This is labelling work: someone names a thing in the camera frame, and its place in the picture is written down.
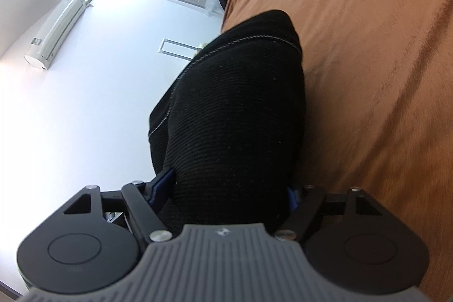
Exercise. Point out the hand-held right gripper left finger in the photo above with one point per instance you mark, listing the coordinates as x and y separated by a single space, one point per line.
161 188

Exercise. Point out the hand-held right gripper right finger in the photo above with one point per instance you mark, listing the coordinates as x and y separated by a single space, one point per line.
292 199

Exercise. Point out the black pants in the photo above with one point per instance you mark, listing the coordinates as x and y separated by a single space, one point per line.
230 111

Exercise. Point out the brown blanket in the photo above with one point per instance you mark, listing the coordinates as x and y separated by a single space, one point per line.
371 58

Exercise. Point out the white air conditioner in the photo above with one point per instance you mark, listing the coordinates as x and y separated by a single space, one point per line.
56 31

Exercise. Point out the white metal frame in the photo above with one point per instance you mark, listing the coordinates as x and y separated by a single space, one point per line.
177 49

